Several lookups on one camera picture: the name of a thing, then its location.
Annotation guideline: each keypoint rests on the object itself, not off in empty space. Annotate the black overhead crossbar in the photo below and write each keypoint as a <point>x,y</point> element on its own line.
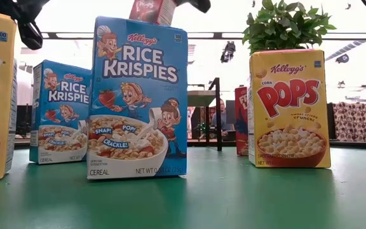
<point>49,35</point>

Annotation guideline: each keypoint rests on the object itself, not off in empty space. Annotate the black table frame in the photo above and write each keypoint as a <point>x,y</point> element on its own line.
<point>354,144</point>

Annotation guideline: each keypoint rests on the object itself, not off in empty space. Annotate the green potted plant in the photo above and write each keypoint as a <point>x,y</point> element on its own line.
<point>281,28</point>

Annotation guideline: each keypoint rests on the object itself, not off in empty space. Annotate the green table mat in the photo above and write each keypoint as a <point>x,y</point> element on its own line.
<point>202,197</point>

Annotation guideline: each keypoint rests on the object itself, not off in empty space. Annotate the black rectangular cabinet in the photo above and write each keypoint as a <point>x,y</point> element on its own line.
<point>230,111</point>

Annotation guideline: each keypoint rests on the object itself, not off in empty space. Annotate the person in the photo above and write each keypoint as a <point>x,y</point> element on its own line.
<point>227,122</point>

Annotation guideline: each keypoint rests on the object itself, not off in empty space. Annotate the green shelf black frame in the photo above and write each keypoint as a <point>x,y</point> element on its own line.
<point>202,98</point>

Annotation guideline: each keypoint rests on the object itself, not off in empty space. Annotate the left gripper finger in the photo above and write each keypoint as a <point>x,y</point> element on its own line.
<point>199,4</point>

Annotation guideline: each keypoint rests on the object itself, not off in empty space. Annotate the red Froot Loops cereal box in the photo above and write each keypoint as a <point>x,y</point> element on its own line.
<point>241,127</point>
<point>148,11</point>

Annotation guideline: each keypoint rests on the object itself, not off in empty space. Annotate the brown dotted white partition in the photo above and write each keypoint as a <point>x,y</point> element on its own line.
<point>353,122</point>

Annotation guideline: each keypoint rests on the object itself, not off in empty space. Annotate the blue Rice Krispies cereal box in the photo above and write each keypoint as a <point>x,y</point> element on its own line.
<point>59,95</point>
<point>138,95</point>

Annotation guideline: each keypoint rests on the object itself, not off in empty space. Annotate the black monitor desk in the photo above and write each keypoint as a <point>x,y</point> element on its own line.
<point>24,121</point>

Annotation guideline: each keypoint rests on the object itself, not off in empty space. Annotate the black hanging ceiling camera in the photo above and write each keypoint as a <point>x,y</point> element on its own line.
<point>342,58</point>
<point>228,52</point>

